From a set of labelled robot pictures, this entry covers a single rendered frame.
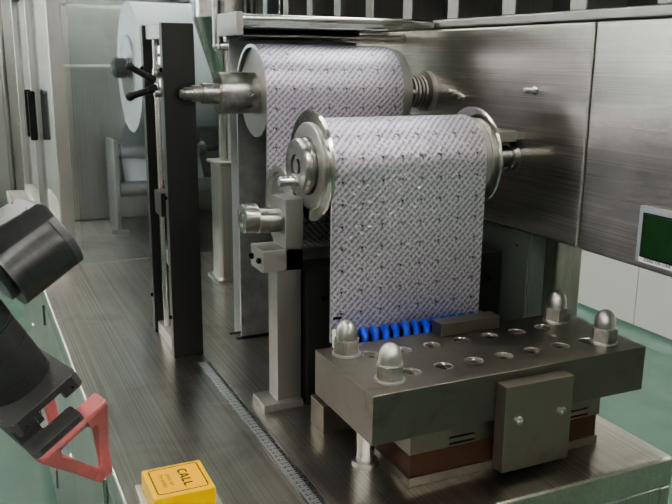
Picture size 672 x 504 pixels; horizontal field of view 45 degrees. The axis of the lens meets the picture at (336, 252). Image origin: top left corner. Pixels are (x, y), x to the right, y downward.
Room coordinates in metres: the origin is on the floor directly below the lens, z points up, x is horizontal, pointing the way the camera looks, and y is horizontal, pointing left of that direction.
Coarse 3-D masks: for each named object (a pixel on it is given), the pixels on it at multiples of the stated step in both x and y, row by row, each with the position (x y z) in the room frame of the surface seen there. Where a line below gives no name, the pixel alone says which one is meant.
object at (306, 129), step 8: (304, 128) 1.07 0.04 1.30; (312, 128) 1.05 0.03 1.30; (480, 128) 1.14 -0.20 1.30; (296, 136) 1.10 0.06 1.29; (304, 136) 1.07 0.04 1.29; (312, 136) 1.05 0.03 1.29; (320, 136) 1.03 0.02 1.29; (488, 136) 1.13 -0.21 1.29; (320, 144) 1.02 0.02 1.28; (488, 144) 1.12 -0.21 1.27; (320, 152) 1.02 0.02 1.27; (488, 152) 1.12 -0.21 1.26; (320, 160) 1.02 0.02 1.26; (488, 160) 1.12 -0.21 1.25; (320, 168) 1.02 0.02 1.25; (488, 168) 1.12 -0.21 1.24; (320, 176) 1.02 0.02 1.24; (488, 176) 1.12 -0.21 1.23; (320, 184) 1.02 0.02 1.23; (320, 192) 1.02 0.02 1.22; (304, 200) 1.07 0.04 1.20; (312, 200) 1.05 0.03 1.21; (320, 200) 1.03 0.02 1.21; (312, 208) 1.05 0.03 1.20
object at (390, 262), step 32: (352, 224) 1.02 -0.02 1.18; (384, 224) 1.04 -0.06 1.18; (416, 224) 1.06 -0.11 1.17; (448, 224) 1.09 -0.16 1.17; (480, 224) 1.11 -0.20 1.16; (352, 256) 1.02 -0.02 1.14; (384, 256) 1.04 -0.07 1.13; (416, 256) 1.07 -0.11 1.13; (448, 256) 1.09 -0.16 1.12; (480, 256) 1.11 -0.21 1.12; (352, 288) 1.02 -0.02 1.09; (384, 288) 1.04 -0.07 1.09; (416, 288) 1.07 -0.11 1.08; (448, 288) 1.09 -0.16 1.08; (352, 320) 1.02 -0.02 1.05; (384, 320) 1.05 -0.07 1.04
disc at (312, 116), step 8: (304, 112) 1.08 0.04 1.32; (312, 112) 1.06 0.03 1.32; (296, 120) 1.11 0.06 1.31; (304, 120) 1.08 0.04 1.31; (312, 120) 1.06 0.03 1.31; (320, 120) 1.03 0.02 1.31; (296, 128) 1.11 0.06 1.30; (320, 128) 1.03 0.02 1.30; (328, 136) 1.01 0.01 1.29; (328, 144) 1.01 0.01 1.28; (328, 152) 1.01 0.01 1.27; (328, 160) 1.01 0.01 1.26; (328, 168) 1.01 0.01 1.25; (328, 176) 1.01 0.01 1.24; (328, 184) 1.01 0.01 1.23; (328, 192) 1.01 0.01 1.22; (328, 200) 1.01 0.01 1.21; (304, 208) 1.08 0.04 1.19; (320, 208) 1.03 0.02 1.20; (328, 208) 1.02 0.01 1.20; (312, 216) 1.06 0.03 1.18; (320, 216) 1.03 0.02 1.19
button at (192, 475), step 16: (176, 464) 0.86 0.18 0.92; (192, 464) 0.86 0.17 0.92; (144, 480) 0.82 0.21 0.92; (160, 480) 0.82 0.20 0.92; (176, 480) 0.82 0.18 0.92; (192, 480) 0.82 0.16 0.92; (208, 480) 0.82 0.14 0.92; (160, 496) 0.79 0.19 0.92; (176, 496) 0.79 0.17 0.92; (192, 496) 0.80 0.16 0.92; (208, 496) 0.80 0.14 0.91
